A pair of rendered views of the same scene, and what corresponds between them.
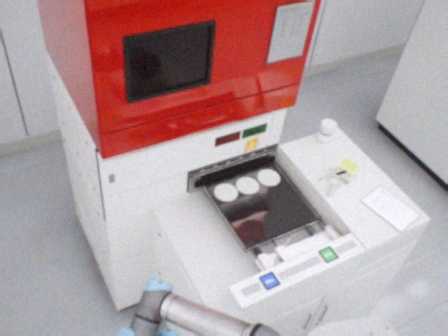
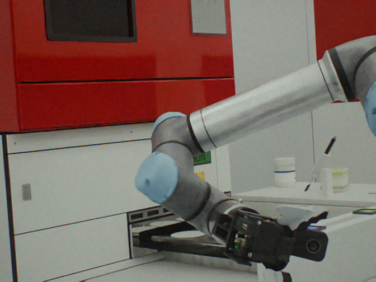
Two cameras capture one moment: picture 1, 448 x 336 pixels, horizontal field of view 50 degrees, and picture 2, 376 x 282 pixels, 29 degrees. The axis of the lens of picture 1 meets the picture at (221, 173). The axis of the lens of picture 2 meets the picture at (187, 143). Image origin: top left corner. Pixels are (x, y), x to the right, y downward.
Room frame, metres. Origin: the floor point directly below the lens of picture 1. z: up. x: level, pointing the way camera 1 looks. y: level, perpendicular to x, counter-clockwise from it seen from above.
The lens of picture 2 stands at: (-0.65, 0.40, 1.26)
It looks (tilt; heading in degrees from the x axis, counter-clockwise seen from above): 3 degrees down; 348
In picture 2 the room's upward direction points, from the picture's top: 4 degrees counter-clockwise
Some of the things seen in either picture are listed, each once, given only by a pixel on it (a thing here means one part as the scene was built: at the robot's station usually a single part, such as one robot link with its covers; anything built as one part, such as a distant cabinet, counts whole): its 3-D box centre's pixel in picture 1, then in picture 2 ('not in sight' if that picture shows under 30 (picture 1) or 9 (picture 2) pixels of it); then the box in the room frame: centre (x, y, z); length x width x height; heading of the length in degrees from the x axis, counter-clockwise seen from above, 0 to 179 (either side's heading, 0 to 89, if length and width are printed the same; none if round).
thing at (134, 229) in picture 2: (233, 170); (185, 228); (1.49, -0.05, 0.89); 0.44 x 0.02 x 0.10; 124
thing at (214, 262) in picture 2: not in sight; (233, 263); (1.21, -0.11, 0.84); 0.50 x 0.02 x 0.03; 34
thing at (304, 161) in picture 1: (346, 191); (346, 214); (1.46, -0.56, 0.89); 0.62 x 0.35 x 0.14; 34
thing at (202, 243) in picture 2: (223, 217); (200, 243); (1.22, -0.03, 0.90); 0.37 x 0.01 x 0.01; 34
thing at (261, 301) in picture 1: (296, 277); (342, 249); (0.99, -0.33, 0.89); 0.55 x 0.09 x 0.14; 124
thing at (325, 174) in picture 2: (330, 181); (321, 174); (1.37, -0.44, 1.03); 0.06 x 0.04 x 0.13; 34
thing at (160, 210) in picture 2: (234, 159); (182, 206); (1.50, -0.05, 0.96); 0.44 x 0.01 x 0.02; 124
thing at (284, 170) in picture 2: (326, 131); (285, 172); (1.71, -0.45, 1.01); 0.07 x 0.07 x 0.10
